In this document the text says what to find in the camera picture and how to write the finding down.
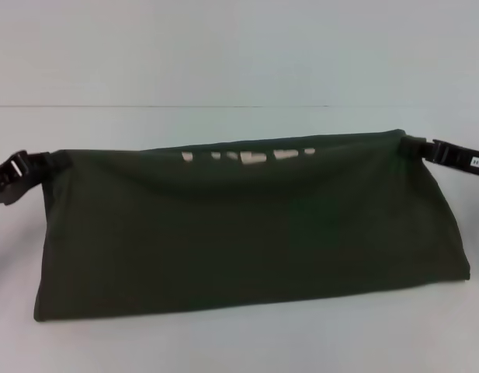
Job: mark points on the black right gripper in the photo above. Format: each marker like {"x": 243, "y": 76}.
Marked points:
{"x": 456, "y": 157}

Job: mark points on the dark green t-shirt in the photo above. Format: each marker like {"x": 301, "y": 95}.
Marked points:
{"x": 243, "y": 233}

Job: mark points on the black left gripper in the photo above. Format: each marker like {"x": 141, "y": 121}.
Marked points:
{"x": 14, "y": 178}

